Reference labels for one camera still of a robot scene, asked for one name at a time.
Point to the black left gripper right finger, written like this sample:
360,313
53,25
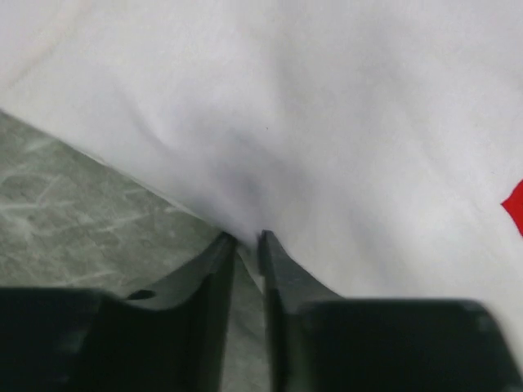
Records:
320,341

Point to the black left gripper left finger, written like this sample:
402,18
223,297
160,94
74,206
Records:
168,336

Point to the white t-shirt red print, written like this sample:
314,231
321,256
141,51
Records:
376,138

